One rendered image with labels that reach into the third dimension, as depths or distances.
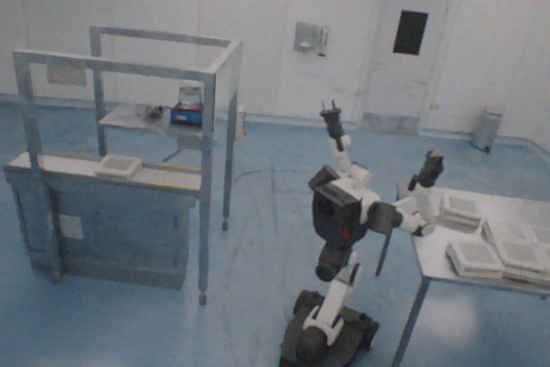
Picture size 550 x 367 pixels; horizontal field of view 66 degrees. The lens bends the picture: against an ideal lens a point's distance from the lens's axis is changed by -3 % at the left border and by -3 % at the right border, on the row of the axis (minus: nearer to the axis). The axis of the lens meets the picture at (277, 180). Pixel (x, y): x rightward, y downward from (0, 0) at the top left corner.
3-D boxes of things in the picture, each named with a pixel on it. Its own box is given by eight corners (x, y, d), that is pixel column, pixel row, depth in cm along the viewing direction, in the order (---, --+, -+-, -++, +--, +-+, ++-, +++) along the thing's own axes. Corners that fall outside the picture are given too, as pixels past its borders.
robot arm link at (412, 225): (424, 242, 228) (397, 234, 216) (411, 226, 238) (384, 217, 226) (438, 227, 224) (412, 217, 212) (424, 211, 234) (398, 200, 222)
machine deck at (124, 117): (214, 119, 289) (214, 113, 287) (201, 141, 255) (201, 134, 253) (123, 108, 289) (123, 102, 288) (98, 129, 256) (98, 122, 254)
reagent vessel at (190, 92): (204, 102, 277) (205, 74, 268) (199, 110, 263) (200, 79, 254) (181, 99, 277) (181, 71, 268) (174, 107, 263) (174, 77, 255)
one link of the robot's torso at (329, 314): (334, 340, 267) (361, 267, 267) (305, 325, 275) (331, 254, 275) (340, 335, 281) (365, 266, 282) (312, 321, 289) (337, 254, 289)
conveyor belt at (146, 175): (208, 182, 305) (208, 176, 303) (199, 200, 283) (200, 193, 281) (24, 158, 307) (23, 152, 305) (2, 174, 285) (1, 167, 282)
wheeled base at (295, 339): (336, 404, 253) (347, 367, 237) (261, 363, 273) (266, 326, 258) (371, 336, 303) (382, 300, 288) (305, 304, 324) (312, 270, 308)
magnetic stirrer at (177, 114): (209, 114, 284) (209, 101, 280) (201, 126, 265) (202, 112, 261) (179, 111, 284) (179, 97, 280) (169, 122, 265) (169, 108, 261)
